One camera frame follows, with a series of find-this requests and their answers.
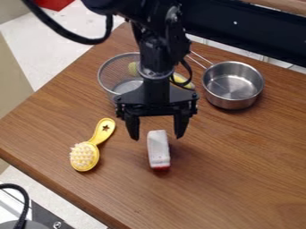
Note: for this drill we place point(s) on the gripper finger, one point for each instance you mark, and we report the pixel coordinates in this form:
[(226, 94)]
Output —
[(181, 125), (132, 127)]

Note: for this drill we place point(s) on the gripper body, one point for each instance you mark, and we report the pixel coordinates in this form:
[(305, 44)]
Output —
[(156, 96)]

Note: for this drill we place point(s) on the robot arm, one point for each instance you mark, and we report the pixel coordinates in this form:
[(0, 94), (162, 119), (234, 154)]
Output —
[(159, 32)]

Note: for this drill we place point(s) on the silver pot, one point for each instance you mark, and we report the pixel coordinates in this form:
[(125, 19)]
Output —
[(233, 85)]

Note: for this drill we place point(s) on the yellow toy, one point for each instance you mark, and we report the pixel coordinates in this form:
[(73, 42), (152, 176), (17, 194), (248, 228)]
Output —
[(179, 80)]

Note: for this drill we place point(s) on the white and red toy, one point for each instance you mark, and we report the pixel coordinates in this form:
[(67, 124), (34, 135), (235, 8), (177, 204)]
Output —
[(158, 149)]

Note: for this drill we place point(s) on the silver mesh strainer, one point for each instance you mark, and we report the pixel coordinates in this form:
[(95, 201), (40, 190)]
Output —
[(119, 78)]

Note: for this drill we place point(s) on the yellow toy brush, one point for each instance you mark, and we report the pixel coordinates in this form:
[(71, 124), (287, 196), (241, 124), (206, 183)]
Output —
[(91, 146)]

